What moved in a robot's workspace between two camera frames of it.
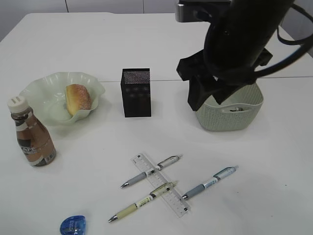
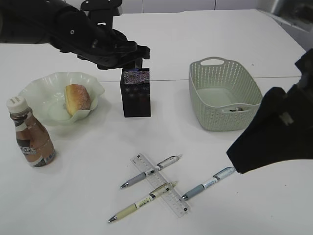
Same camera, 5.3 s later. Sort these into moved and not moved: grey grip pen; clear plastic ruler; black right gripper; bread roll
Moved: black right gripper
Not moved: grey grip pen; bread roll; clear plastic ruler
